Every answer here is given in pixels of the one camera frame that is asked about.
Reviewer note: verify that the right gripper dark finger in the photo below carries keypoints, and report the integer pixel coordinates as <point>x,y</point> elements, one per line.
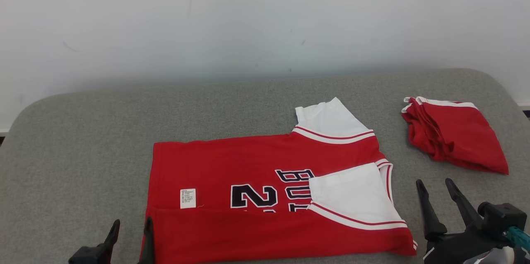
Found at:
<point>466,206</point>
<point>432,218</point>

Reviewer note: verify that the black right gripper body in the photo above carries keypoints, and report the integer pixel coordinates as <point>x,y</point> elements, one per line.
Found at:
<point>459,247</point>

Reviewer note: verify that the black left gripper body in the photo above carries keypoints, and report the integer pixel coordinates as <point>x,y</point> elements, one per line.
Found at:
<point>89,255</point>

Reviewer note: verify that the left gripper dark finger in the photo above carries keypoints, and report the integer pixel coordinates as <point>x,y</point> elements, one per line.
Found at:
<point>111,235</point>
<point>148,243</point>

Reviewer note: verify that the red shorts with white trim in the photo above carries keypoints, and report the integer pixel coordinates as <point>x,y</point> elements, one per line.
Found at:
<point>459,140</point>

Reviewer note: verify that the red Bulls 23 jersey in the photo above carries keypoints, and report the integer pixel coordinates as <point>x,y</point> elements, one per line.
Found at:
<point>215,164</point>

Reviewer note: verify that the grey fabric sofa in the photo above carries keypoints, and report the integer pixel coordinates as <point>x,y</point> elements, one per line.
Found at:
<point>83,173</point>

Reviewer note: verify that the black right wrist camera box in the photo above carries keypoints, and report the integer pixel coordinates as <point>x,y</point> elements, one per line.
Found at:
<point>501,218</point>

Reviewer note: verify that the teal right camera connector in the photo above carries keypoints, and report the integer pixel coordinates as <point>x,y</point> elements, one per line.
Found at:
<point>517,237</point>

